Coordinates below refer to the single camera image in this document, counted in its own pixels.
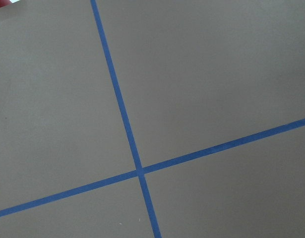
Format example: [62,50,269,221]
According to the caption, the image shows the red cylinder bottle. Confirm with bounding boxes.
[0,0,11,8]

